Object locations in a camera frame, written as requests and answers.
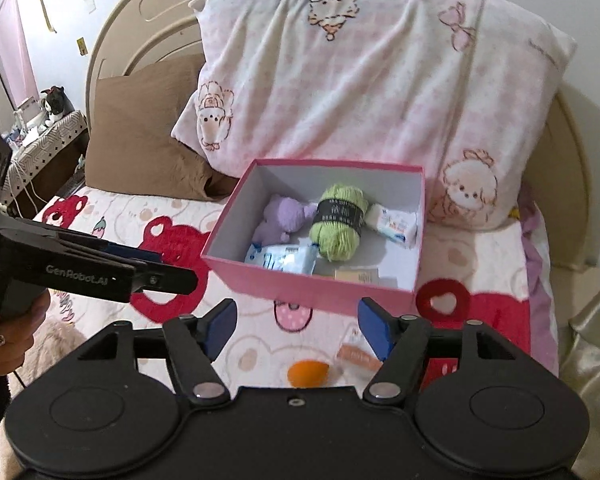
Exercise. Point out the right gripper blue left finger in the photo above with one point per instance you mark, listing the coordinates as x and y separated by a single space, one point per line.
193 345

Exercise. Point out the person's left hand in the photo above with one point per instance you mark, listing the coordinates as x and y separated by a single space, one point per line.
17 334

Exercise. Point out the small white blue box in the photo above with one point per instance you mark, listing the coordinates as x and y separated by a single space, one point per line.
398 226

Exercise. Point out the white red bear blanket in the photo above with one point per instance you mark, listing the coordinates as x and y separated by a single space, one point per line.
499 277

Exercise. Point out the blue white tissue pack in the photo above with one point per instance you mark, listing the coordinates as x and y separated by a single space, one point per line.
287 258

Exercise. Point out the cream bed headboard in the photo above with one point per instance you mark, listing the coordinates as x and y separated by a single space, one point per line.
144 32

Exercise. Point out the small peach cosmetic item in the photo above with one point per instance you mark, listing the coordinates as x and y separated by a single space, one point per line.
351 355

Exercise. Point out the pink hanging curtain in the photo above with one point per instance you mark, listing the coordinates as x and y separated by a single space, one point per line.
14 54

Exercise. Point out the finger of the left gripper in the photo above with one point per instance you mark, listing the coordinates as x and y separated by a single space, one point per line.
127 252
160 277

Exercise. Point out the pink cartoon pillow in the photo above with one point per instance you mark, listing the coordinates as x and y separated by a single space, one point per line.
460 88

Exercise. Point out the orange makeup sponge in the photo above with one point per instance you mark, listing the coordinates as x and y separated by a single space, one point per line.
308 374

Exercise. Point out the brown pillow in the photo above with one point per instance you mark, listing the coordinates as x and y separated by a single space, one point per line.
131 150

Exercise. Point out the green yarn ball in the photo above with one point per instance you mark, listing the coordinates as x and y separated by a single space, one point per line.
337 224

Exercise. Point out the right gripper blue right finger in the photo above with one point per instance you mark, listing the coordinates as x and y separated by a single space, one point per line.
399 344

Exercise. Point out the purple plush toy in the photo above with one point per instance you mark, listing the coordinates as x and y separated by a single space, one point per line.
282 216

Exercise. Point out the cluttered bedside table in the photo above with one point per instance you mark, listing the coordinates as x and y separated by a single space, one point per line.
43 167

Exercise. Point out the black white plush cat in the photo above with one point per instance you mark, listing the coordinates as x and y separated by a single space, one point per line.
56 105

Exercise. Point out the gold cap foundation bottle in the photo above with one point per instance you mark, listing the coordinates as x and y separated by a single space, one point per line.
368 276

